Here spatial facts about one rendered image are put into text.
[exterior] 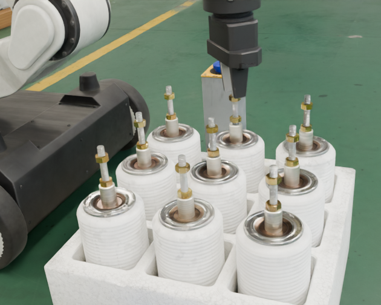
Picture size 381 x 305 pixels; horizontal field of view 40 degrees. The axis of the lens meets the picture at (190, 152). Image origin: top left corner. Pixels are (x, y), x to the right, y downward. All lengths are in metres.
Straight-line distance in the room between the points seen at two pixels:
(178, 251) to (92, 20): 0.53
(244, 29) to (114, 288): 0.41
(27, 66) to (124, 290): 0.51
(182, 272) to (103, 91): 0.70
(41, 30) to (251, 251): 0.58
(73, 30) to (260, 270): 0.58
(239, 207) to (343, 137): 0.75
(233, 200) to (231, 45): 0.23
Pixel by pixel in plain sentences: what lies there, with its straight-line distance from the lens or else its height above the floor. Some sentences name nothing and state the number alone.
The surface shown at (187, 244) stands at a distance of 0.68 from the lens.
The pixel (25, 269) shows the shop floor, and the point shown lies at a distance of 1.09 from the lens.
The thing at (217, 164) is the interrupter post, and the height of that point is 0.27.
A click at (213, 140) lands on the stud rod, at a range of 0.77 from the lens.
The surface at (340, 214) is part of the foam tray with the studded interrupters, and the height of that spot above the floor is 0.18.
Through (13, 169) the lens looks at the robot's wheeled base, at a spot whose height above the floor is 0.19.
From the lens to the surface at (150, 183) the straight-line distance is 0.81.
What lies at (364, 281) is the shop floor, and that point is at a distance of 1.00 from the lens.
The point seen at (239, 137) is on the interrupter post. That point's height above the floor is 0.26.
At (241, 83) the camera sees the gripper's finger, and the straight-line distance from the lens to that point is 0.84.
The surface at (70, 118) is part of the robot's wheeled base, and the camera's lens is 1.23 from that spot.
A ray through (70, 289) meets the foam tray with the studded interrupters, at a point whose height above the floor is 0.15.
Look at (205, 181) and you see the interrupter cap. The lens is 0.77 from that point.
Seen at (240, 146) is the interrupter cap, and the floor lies 0.25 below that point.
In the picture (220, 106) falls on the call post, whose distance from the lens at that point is 1.04.
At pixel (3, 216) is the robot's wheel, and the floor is 0.14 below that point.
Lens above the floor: 0.64
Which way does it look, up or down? 27 degrees down
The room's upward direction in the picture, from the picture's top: 4 degrees counter-clockwise
